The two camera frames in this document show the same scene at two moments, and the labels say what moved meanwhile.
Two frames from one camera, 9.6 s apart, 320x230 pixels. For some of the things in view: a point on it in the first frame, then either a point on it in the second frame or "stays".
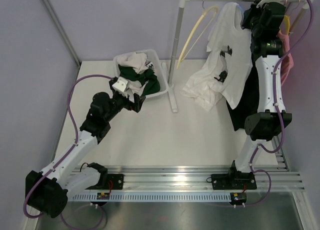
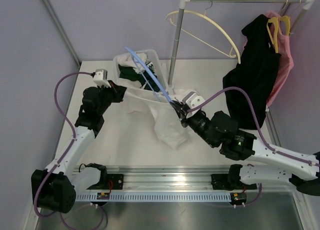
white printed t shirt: x=228 y=65 to x=167 y=121
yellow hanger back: x=287 y=24 stays
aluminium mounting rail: x=281 y=177 stays
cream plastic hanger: x=190 y=33 to x=231 y=55
